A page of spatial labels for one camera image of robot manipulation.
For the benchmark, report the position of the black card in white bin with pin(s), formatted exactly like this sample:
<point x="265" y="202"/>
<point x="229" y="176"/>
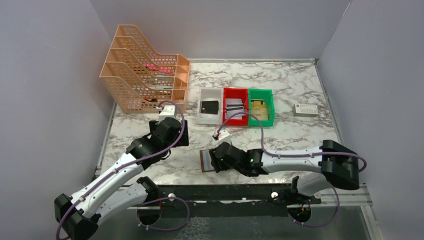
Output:
<point x="209" y="107"/>

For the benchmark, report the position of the red plastic bin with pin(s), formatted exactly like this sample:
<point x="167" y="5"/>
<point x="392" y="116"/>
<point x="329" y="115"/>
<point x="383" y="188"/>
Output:
<point x="242" y="119"/>

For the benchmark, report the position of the small white card box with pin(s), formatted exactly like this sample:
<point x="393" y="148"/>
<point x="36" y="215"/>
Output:
<point x="305" y="110"/>

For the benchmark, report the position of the white cards in red bin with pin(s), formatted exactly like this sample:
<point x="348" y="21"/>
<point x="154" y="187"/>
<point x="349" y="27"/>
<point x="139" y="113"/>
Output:
<point x="232" y="106"/>

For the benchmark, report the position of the gold cards in green bin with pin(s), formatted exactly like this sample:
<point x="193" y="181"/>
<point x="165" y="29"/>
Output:
<point x="259" y="109"/>

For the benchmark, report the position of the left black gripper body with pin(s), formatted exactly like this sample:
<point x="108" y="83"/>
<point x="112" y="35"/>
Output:
<point x="184" y="133"/>

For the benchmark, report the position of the green plastic bin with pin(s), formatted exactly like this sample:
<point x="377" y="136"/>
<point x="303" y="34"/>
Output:
<point x="267" y="95"/>

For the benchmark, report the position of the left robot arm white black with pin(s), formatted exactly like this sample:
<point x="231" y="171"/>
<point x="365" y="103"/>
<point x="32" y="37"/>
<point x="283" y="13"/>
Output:
<point x="81" y="213"/>

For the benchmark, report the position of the white plastic bin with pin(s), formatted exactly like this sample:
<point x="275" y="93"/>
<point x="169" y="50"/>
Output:
<point x="205" y="94"/>

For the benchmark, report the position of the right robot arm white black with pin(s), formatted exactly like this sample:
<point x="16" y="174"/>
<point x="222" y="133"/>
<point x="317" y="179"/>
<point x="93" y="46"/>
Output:
<point x="328" y="165"/>

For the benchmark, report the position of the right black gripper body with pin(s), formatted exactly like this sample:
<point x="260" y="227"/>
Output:
<point x="214" y="160"/>

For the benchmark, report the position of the peach plastic file organizer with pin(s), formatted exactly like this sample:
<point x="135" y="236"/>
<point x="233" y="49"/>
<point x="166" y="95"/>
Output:
<point x="133" y="87"/>

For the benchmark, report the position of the brown leather card holder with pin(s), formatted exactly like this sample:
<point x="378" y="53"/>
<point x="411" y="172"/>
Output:
<point x="205" y="161"/>

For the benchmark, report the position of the black mounting rail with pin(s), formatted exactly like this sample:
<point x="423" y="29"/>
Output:
<point x="223" y="200"/>

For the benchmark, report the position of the pink item in organizer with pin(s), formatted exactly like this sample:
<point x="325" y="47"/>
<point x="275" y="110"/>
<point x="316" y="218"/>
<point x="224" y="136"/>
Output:
<point x="158" y="70"/>

